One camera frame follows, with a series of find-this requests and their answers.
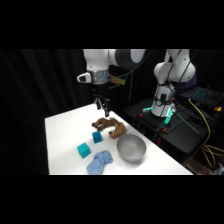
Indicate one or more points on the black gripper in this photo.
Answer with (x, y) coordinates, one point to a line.
(100, 90)

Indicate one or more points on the brown plush deer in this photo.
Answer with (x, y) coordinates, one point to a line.
(103, 123)

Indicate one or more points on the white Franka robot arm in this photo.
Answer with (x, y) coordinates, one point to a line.
(95, 60)

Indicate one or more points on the grey bowl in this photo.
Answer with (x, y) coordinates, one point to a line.
(131, 149)

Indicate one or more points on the striped plush tiger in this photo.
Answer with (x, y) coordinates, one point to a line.
(119, 130)

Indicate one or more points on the dark teal cube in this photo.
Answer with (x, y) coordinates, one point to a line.
(97, 137)

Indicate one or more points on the light teal cube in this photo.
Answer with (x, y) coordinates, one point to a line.
(83, 150)

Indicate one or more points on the blue crumpled cloth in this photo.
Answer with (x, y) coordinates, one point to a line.
(99, 162)

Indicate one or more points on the black curtain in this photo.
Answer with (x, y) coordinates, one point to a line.
(33, 83)

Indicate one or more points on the black robot stand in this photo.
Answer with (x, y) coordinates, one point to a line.
(181, 138)

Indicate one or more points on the black laptop with lit keyboard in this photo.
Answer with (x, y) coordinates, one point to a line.
(201, 95)

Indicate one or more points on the small yellow object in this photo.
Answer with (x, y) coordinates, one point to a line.
(218, 108)

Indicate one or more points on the tan wrist camera mount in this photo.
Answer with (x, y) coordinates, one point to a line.
(116, 80)

